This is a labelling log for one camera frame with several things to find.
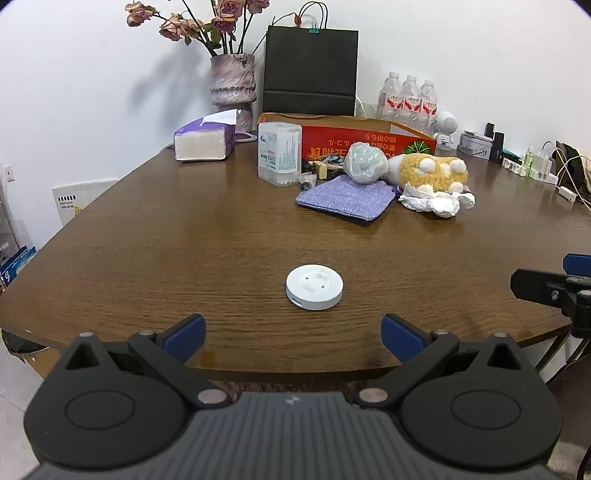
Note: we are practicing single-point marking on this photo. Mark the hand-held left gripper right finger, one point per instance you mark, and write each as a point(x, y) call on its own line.
point(399, 338)

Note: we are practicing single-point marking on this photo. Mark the pale yellow block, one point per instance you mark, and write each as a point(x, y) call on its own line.
point(320, 170)

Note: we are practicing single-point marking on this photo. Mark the white robot figure speaker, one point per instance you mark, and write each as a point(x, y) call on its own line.
point(445, 127)

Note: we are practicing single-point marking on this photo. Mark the purple marbled vase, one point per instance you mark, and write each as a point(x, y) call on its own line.
point(233, 85)

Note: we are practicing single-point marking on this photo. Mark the tall black box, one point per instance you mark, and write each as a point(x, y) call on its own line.
point(498, 147)

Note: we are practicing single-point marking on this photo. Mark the clear plastic bag bundle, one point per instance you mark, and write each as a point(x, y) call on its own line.
point(364, 162)

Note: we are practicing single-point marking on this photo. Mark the purple white tissue pack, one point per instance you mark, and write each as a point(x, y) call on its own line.
point(203, 141)

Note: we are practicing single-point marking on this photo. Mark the small black box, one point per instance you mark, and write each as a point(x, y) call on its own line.
point(490, 129)

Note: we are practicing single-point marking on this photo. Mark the grey tin box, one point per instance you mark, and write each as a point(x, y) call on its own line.
point(473, 148)

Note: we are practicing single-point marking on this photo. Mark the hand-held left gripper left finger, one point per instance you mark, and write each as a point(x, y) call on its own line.
point(187, 336)

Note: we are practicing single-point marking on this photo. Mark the dried pink rose bouquet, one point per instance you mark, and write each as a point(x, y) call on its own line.
point(178, 25)

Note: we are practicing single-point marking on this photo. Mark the white tissue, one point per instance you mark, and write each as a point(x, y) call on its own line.
point(438, 203)

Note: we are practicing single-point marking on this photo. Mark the small green spray bottle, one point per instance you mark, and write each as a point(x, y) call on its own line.
point(529, 157)

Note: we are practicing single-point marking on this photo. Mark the pink oblong case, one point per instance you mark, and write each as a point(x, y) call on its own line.
point(478, 135)

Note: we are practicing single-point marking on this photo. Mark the clear water bottle red label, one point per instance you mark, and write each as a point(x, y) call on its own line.
point(410, 104)
point(428, 108)
point(390, 99)

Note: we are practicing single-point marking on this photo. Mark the small clear sachet with bolt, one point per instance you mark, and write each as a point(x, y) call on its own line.
point(307, 183)

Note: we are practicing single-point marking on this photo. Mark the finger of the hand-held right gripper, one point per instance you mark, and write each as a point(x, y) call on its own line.
point(577, 263)
point(535, 284)

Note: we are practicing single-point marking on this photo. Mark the clear snack packet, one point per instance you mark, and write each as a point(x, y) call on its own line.
point(333, 161)

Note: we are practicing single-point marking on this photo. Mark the purple knitted cloth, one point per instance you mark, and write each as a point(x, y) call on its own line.
point(346, 198)

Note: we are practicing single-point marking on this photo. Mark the yellow white plush toy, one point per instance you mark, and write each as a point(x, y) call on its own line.
point(429, 170)

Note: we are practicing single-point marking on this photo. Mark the clear cotton swab box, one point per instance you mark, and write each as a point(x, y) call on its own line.
point(279, 154)

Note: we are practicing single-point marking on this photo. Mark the white wall socket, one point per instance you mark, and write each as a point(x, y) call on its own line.
point(8, 171)

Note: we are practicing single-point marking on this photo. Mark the black paper bag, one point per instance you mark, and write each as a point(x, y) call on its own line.
point(309, 69)

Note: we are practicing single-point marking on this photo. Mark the orange red cardboard box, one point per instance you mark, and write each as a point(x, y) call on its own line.
point(332, 136)

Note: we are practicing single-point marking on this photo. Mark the white power strip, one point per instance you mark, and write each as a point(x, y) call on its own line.
point(538, 173)

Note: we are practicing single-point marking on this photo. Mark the blue white carton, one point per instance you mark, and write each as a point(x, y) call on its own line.
point(16, 265)

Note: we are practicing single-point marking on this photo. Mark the white round plastic puck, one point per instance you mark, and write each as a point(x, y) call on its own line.
point(314, 287)

